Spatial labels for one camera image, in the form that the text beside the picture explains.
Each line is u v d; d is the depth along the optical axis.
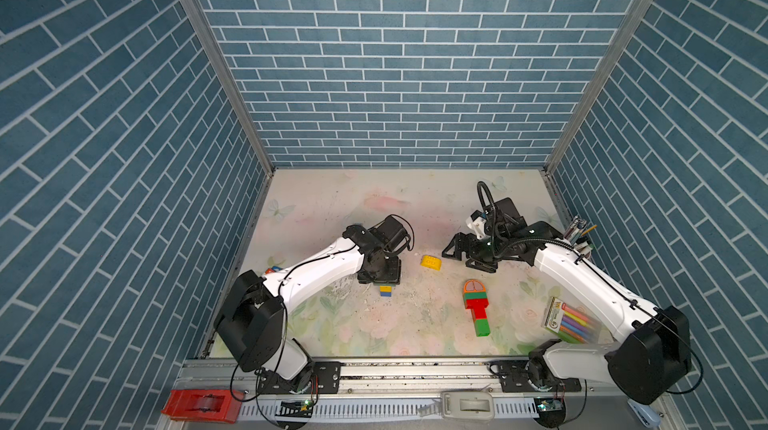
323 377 0.74
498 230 0.62
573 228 0.84
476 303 0.85
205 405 0.65
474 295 0.87
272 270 0.47
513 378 0.74
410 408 0.71
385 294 0.87
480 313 0.83
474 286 0.87
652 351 0.39
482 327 0.82
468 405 0.69
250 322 0.42
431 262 0.94
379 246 0.60
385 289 0.84
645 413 0.68
